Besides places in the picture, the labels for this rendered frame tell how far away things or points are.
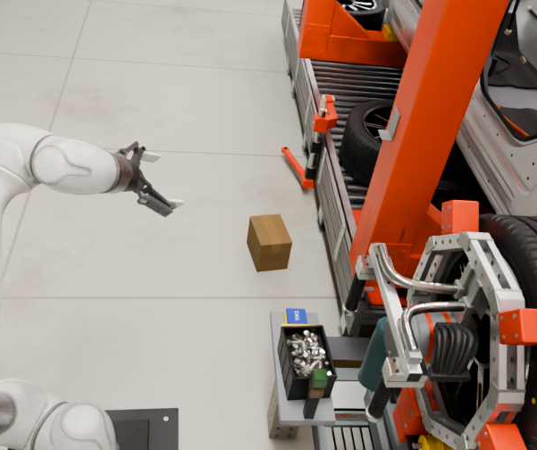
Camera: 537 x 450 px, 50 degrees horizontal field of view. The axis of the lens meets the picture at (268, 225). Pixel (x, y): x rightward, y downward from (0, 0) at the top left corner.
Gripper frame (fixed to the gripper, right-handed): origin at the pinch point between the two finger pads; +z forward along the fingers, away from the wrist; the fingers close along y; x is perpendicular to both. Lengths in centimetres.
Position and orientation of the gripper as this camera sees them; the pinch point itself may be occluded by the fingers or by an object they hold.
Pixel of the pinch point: (165, 180)
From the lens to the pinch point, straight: 147.8
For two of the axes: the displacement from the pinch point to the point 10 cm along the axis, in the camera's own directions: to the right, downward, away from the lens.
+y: -4.7, -8.6, 1.9
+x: -8.0, 5.0, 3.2
